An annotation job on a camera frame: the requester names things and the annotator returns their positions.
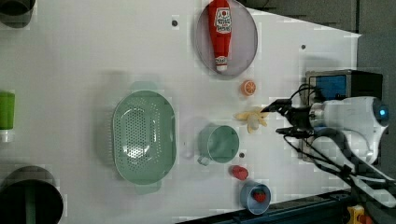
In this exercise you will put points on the red ketchup bottle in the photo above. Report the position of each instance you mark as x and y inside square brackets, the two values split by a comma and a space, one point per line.
[220, 30]

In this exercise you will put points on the green bottle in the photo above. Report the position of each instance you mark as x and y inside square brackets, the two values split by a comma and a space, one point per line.
[7, 107]

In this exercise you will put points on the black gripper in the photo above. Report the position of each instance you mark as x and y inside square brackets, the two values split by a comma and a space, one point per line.
[298, 117]

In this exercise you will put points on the orange half slice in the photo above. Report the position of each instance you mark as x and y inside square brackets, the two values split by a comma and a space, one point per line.
[248, 87]

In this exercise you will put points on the yellow orange object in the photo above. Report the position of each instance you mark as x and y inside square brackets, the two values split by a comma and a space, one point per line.
[357, 215]

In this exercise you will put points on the black round container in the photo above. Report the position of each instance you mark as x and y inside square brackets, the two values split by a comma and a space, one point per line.
[29, 196]

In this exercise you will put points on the green perforated colander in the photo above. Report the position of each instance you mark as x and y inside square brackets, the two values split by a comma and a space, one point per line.
[144, 137]

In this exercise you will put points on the blue cup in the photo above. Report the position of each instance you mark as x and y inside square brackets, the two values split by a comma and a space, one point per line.
[247, 201]

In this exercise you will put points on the dark cylinder top left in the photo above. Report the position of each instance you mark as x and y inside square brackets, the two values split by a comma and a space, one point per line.
[16, 13]

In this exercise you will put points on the green mug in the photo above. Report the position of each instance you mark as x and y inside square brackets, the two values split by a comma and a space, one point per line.
[218, 143]

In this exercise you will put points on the toaster oven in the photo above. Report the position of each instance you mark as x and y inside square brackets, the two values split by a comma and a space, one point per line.
[342, 84]

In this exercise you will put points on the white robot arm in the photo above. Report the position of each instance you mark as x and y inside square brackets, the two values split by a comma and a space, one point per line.
[330, 154]

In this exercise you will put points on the peeled plush banana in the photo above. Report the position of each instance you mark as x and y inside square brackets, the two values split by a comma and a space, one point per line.
[254, 118]

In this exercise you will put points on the strawberry inside blue cup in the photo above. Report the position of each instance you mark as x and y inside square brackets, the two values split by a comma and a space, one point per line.
[259, 195]

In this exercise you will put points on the red strawberry on table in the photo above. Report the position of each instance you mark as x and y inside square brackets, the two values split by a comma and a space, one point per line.
[239, 172]

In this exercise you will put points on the grey round plate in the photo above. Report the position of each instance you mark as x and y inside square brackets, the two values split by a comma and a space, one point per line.
[244, 40]

